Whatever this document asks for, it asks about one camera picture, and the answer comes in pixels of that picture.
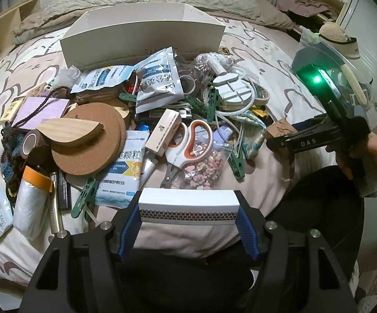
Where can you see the patterned fabric pouch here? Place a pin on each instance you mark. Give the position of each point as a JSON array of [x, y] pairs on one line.
[[252, 133]]

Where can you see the small beige printed box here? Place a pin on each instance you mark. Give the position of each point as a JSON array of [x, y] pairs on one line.
[[12, 109]]

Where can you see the blue foil candy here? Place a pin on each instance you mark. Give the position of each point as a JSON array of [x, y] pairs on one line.
[[143, 126]]

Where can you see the plastic film roll orange band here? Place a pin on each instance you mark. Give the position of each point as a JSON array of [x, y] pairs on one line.
[[32, 202]]

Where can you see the pink clothes pile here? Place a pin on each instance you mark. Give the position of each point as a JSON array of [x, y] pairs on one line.
[[299, 3]]

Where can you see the large blue white sachet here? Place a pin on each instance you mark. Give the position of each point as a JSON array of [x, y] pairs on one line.
[[123, 169]]

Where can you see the person's black pants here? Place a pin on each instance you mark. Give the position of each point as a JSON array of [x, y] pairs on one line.
[[305, 202]]

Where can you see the wooden shelf unit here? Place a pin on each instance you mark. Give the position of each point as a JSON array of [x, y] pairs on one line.
[[9, 13]]

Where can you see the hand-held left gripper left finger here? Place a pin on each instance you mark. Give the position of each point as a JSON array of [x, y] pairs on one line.
[[129, 231]]

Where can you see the bag of pink beads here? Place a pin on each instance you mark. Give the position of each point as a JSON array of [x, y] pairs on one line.
[[208, 166]]

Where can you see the clear plastic bin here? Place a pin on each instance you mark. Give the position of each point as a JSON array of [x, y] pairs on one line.
[[338, 58]]

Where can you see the white orange scissors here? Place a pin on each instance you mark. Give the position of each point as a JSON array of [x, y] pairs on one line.
[[188, 150]]

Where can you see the round cork coaster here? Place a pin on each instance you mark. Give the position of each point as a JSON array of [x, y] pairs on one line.
[[124, 127], [90, 159]]

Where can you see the black cosmetic tube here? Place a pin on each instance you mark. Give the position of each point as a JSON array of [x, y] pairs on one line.
[[64, 189]]

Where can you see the white closet door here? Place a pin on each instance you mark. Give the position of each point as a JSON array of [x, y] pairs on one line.
[[371, 16]]

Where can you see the person's right hand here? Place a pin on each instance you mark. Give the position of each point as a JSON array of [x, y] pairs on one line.
[[376, 150]]

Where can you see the crumpled clear plastic bag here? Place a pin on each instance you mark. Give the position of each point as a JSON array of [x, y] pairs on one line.
[[66, 76]]

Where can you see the flat wooden stick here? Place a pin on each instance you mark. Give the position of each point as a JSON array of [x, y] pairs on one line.
[[354, 83]]

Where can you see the brown tape roll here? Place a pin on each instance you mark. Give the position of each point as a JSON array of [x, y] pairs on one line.
[[33, 143]]

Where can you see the gold cosmetic tube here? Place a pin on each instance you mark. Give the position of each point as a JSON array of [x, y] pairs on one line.
[[55, 208]]

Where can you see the white cardboard box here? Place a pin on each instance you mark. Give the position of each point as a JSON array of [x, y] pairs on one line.
[[126, 39]]

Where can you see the dark knitted pouch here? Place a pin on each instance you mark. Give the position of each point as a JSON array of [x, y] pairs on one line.
[[12, 166]]

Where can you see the small purple bottle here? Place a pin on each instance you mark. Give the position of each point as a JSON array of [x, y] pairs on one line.
[[224, 135]]

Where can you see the long beige box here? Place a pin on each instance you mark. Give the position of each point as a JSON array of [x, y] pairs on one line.
[[162, 132]]

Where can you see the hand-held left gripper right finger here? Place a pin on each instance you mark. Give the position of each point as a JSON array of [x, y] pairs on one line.
[[247, 231]]

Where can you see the leaf-shaped wooden piece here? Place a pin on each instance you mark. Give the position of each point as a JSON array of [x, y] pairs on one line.
[[68, 133]]

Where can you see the small brown box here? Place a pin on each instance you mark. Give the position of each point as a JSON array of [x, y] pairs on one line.
[[281, 129]]

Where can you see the green clothes peg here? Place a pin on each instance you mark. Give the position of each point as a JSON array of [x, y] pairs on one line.
[[237, 166], [86, 197], [128, 97], [214, 104]]

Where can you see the white matchbox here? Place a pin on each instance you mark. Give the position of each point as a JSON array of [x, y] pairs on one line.
[[188, 202]]

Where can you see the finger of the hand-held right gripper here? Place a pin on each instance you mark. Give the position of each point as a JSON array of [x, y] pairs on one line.
[[312, 124], [305, 141]]

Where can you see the long grey textured pillow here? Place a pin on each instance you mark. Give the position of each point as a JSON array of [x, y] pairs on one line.
[[94, 3]]

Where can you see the white squeeze tube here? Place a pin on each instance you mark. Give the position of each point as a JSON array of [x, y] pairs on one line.
[[147, 169]]

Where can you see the clear bag with white cylinder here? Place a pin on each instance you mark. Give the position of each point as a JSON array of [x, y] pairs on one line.
[[216, 65]]

